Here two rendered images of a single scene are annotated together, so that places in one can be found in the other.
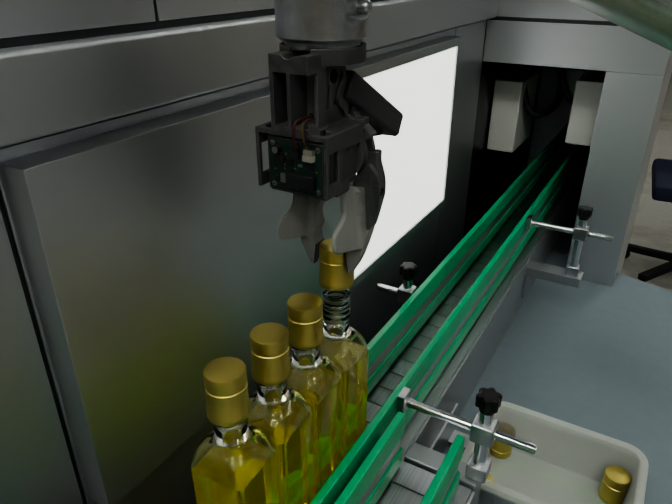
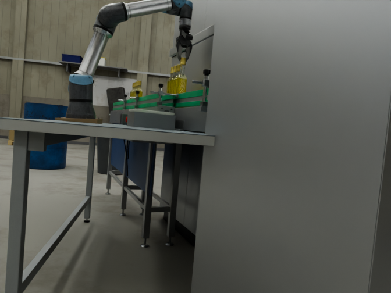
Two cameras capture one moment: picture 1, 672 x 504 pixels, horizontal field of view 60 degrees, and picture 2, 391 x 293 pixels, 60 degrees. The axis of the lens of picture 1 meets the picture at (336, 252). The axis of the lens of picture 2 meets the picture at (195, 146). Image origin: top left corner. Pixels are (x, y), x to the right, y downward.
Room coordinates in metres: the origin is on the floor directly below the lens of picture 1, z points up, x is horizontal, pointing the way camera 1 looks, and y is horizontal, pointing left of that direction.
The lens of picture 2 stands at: (1.89, -1.63, 0.77)
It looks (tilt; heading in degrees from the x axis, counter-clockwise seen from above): 3 degrees down; 127
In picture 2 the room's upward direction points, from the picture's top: 5 degrees clockwise
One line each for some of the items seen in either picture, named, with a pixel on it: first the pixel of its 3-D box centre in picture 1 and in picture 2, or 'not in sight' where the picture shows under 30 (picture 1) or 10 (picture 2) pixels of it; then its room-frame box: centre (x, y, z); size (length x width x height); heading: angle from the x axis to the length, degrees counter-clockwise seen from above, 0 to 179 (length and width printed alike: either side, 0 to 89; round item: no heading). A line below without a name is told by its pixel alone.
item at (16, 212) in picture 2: not in sight; (72, 195); (0.30, -0.56, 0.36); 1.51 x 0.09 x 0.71; 135
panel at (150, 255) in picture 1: (334, 193); (217, 63); (0.78, 0.00, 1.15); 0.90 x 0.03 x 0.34; 150
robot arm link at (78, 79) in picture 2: not in sight; (81, 86); (0.30, -0.56, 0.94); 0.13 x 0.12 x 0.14; 149
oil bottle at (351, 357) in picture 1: (336, 407); (180, 92); (0.52, 0.00, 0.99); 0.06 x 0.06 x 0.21; 59
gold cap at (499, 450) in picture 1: (501, 440); not in sight; (0.66, -0.25, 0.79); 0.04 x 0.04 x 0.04
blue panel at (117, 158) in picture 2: not in sight; (137, 150); (-0.19, 0.35, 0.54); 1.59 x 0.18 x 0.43; 150
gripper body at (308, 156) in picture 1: (318, 118); (183, 37); (0.49, 0.01, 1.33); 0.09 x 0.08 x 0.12; 149
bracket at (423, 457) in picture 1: (442, 480); (165, 111); (0.53, -0.14, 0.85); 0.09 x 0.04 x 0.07; 60
